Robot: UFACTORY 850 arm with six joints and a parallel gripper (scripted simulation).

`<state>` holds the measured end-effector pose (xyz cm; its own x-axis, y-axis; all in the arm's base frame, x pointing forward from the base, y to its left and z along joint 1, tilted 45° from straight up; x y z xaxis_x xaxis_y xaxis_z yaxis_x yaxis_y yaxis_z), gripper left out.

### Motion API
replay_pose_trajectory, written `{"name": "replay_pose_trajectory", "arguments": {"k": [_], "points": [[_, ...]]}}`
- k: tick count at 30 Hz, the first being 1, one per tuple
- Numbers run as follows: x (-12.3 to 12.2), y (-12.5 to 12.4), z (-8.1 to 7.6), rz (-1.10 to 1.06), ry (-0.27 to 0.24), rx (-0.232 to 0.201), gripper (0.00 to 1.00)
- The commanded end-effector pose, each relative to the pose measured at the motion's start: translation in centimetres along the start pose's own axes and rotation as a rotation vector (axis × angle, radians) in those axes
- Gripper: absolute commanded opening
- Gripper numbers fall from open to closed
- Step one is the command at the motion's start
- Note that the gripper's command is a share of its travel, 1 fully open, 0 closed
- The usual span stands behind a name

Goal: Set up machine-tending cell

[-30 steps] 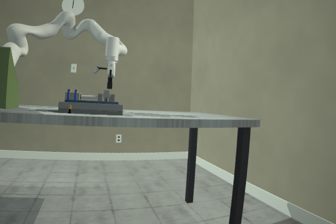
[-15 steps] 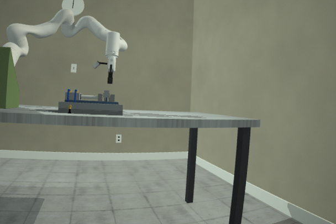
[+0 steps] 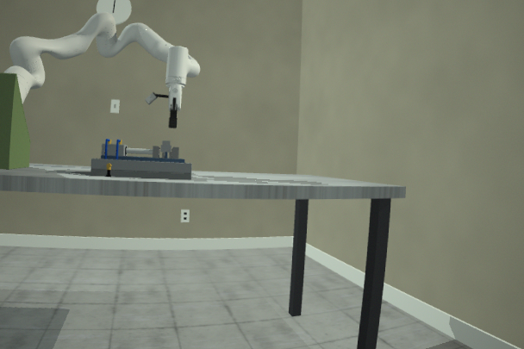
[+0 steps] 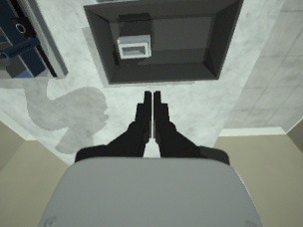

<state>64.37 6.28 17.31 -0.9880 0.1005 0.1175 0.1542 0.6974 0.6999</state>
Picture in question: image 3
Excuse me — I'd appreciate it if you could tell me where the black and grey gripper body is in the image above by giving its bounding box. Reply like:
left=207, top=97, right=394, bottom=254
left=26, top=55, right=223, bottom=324
left=166, top=84, right=184, bottom=112

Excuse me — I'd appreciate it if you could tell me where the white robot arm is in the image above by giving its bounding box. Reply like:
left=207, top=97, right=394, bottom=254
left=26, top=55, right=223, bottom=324
left=4, top=12, right=200, bottom=103

